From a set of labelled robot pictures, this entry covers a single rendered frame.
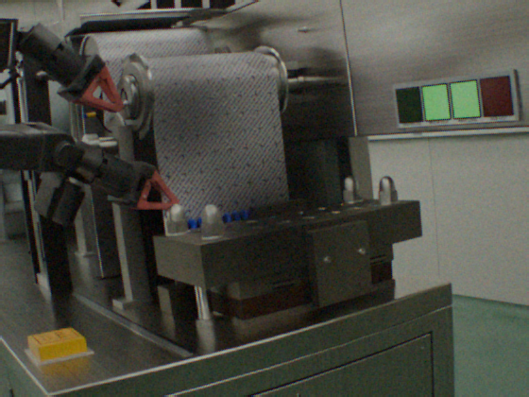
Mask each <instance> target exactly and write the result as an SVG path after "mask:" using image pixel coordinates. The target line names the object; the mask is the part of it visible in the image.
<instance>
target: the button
mask: <svg viewBox="0 0 529 397"><path fill-rule="evenodd" d="M28 343H29V350H30V351H31V352H32V353H34V354H35V357H36V358H37V359H38V360H39V361H40V362H43V361H45V360H51V359H55V358H61V357H64V356H66V355H67V356H69V355H72V354H80V353H84V352H87V344H86V338H85V337H84V336H83V335H81V334H80V333H78V332H77V331H76V330H75V329H73V328H72V327H70V328H66V329H59V330H56V331H53V332H51V331H50V332H46V333H43V334H37V335H34V336H28Z"/></svg>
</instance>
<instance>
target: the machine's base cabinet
mask: <svg viewBox="0 0 529 397"><path fill-rule="evenodd" d="M452 308H453V306H452V304H451V305H448V306H446V307H443V308H440V309H438V310H435V311H433V312H430V313H428V314H425V315H421V316H418V317H416V318H413V319H409V320H407V321H404V322H402V323H400V324H397V325H394V326H391V327H389V328H386V329H383V330H381V331H378V332H375V333H373V334H369V335H366V336H363V337H358V338H356V339H353V340H350V341H348V342H345V343H341V344H338V345H335V346H332V347H330V348H327V349H324V350H321V351H318V352H315V353H312V354H307V355H305V356H302V357H299V358H296V359H293V360H290V361H287V362H283V363H278V364H275V365H272V366H270V367H267V368H264V369H261V370H257V371H250V372H247V373H244V374H242V375H239V376H236V377H230V378H227V379H224V380H221V381H219V382H213V383H211V384H208V385H205V386H199V387H196V388H191V389H186V390H184V391H181V392H175V393H172V394H169V395H164V396H162V397H454V392H455V388H454V359H453V354H454V347H453V340H454V337H453V327H452V326H453V316H452ZM0 397H32V396H31V395H30V394H29V392H27V391H26V389H25V387H24V385H23V384H22V383H21V382H20V381H19V379H18V378H17V377H16V374H14V372H13V371H12V370H11V368H10V367H9V365H8V364H7V363H6V361H5V360H4V359H3V357H2V355H1V354H0Z"/></svg>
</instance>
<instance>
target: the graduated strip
mask: <svg viewBox="0 0 529 397"><path fill-rule="evenodd" d="M68 294H70V295H71V296H73V297H75V298H77V299H79V300H80V301H82V302H85V303H87V304H88V305H90V306H91V307H93V308H95V309H96V310H98V311H99V312H101V313H103V314H105V315H106V316H108V317H110V318H111V319H114V320H115V321H117V322H119V323H120V324H122V325H124V326H126V327H128V328H129V329H130V330H132V331H133V332H135V333H137V334H139V335H141V336H143V337H145V338H147V339H149V340H151V341H153V342H155V343H157V344H159V345H161V346H163V347H164V348H166V349H168V350H170V351H172V352H174V353H176V354H179V355H181V356H183V357H189V356H192V355H196V354H199V353H198V352H196V351H193V350H191V349H189V348H187V347H185V346H183V345H181V344H178V343H177V342H175V341H173V340H170V339H168V338H166V337H163V336H161V335H159V334H157V333H156V332H154V331H152V330H150V329H148V328H147V327H145V326H143V325H142V324H140V323H138V322H136V321H134V320H132V319H129V318H127V317H125V316H123V315H122V314H120V313H118V312H116V311H113V310H111V309H110V308H109V307H107V306H105V305H103V304H101V303H100V302H96V301H94V300H92V299H91V298H89V297H87V296H85V295H83V294H82V293H80V292H75V293H68Z"/></svg>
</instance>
